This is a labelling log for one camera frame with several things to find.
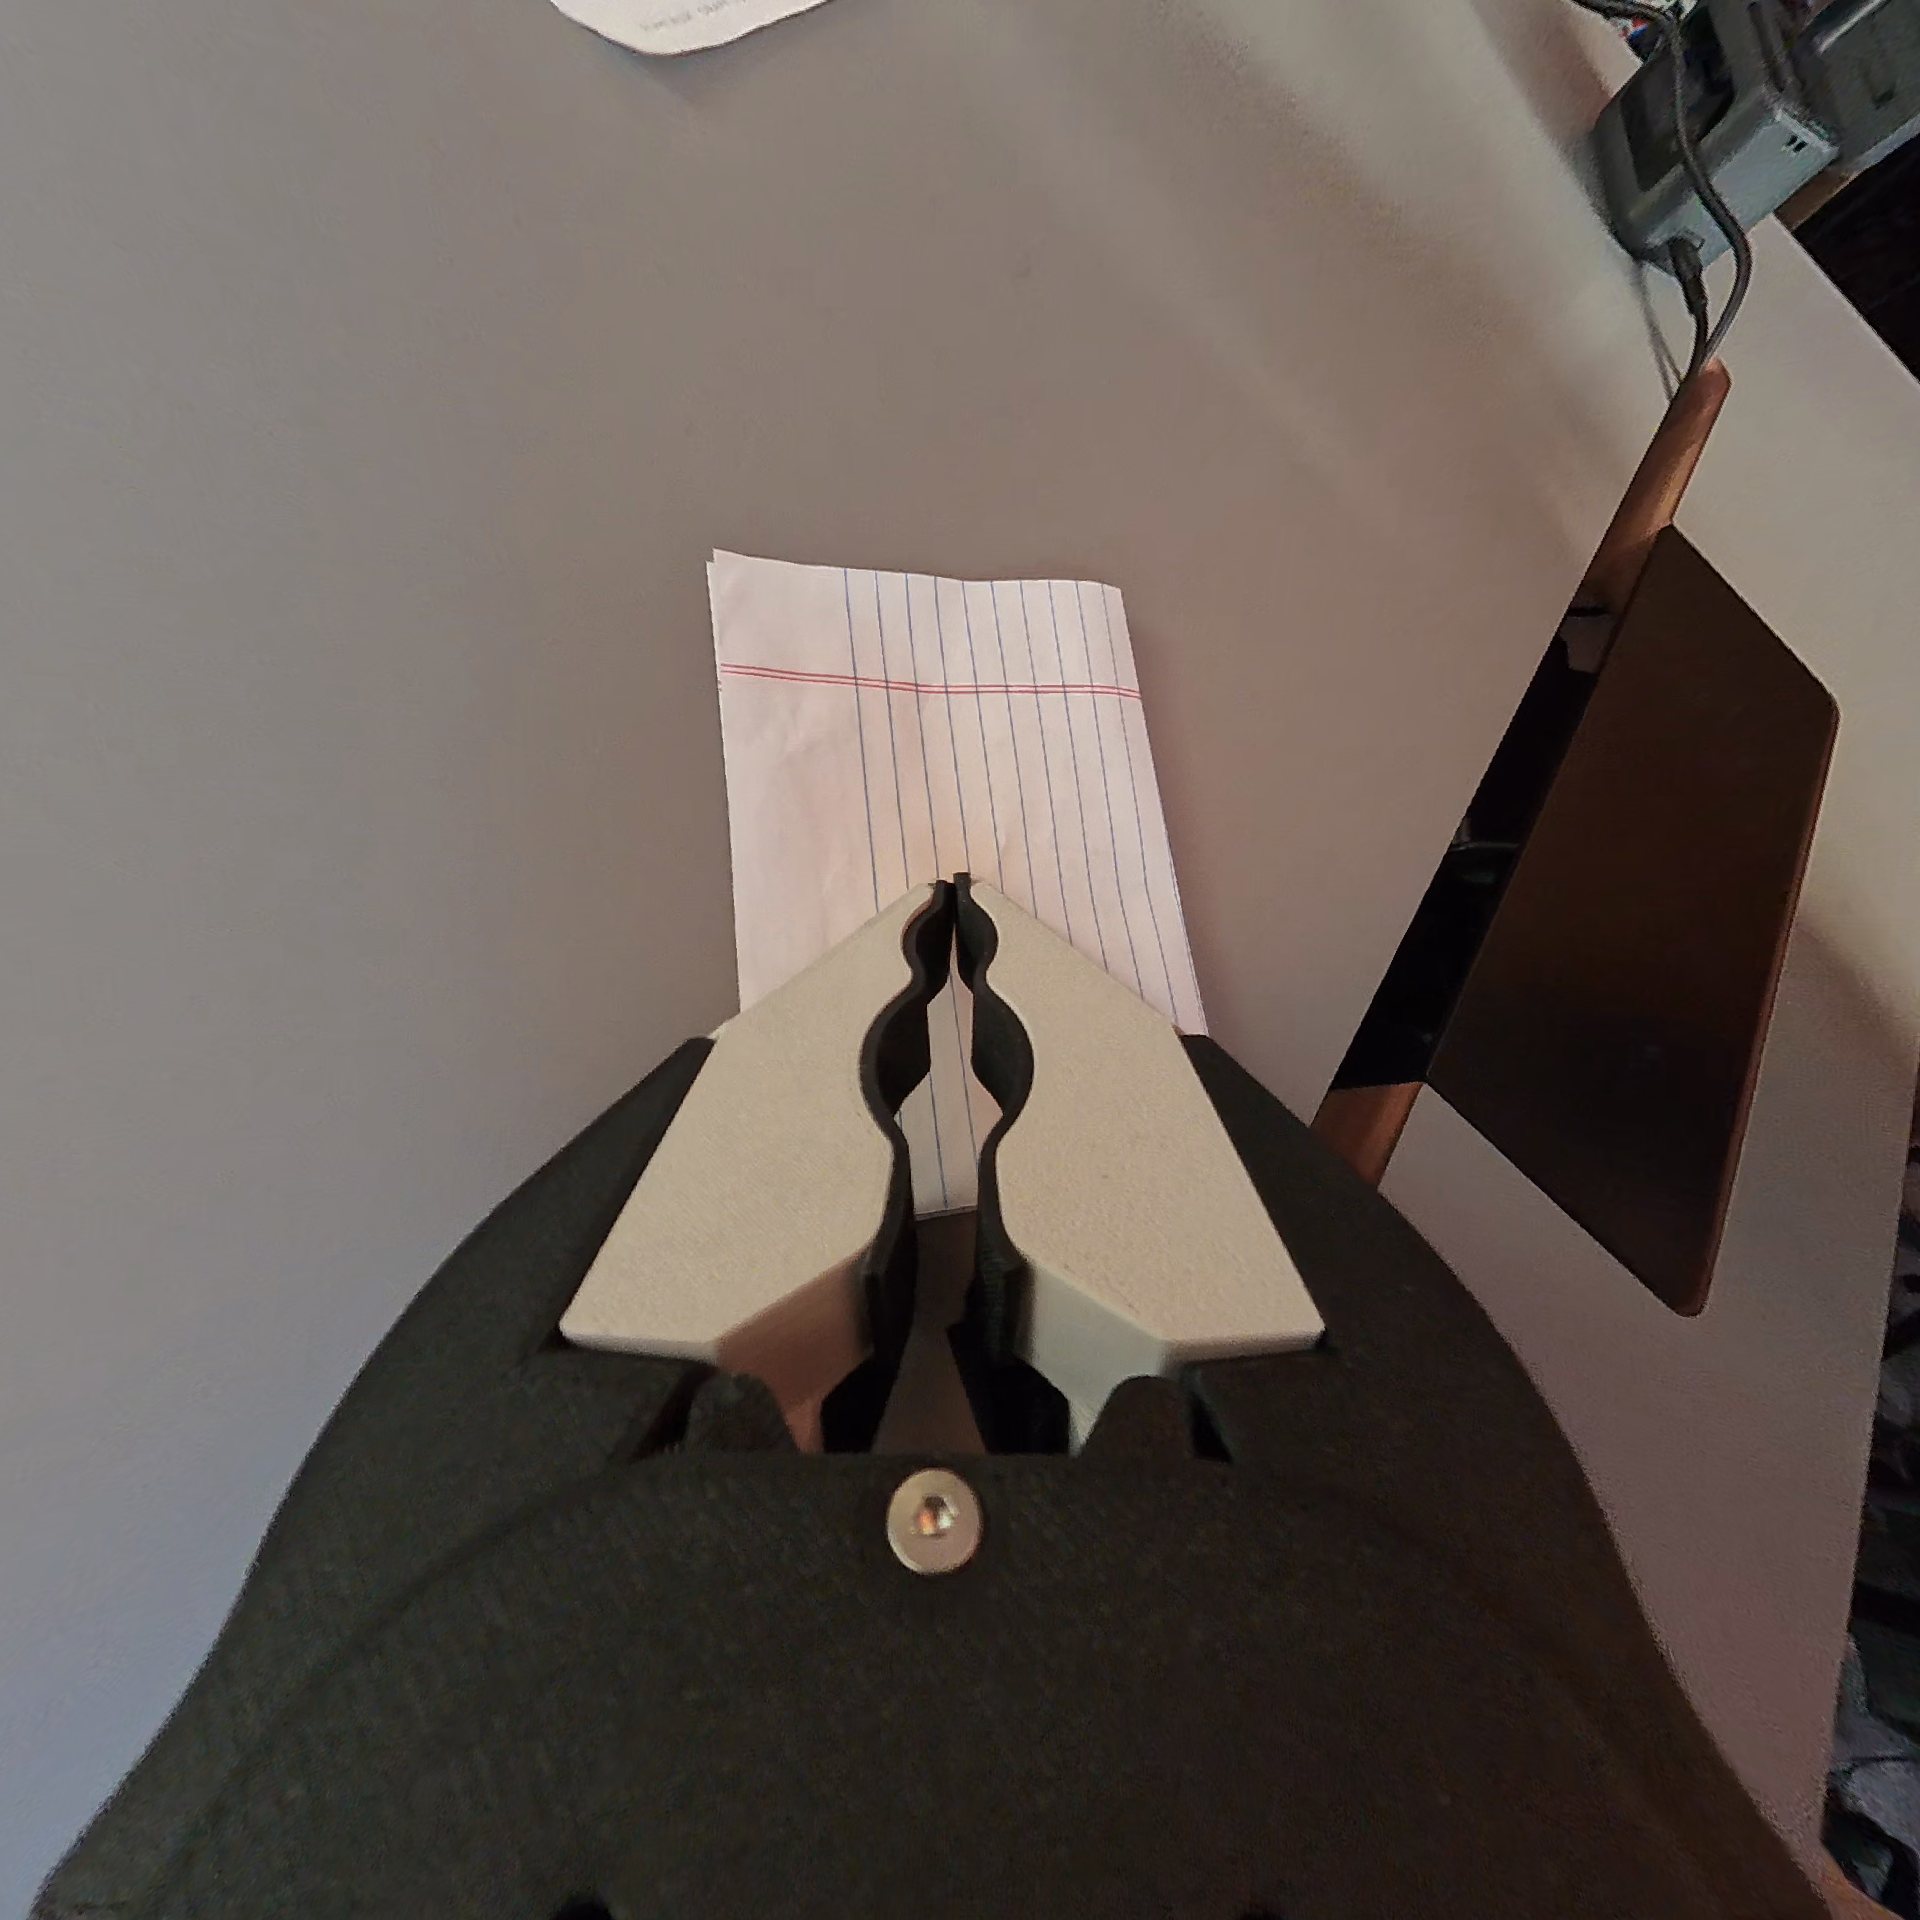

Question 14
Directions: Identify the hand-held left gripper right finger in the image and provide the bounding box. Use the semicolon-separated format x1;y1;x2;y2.
958;873;1327;1457

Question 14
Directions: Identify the lined paper sheet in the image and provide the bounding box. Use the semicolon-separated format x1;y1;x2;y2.
704;548;1210;1214

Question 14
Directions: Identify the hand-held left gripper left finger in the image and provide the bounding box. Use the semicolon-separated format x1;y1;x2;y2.
559;879;963;1457

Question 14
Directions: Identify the printed instruction sheet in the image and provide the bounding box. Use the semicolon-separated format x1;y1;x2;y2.
551;0;829;60

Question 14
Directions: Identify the black cable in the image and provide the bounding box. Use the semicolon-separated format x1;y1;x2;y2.
1627;0;1757;378

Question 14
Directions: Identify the grey electronic device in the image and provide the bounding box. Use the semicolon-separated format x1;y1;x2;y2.
1591;0;1839;256

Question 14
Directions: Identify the grey desk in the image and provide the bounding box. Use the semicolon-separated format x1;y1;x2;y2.
1381;224;1920;1906
0;0;1734;1920

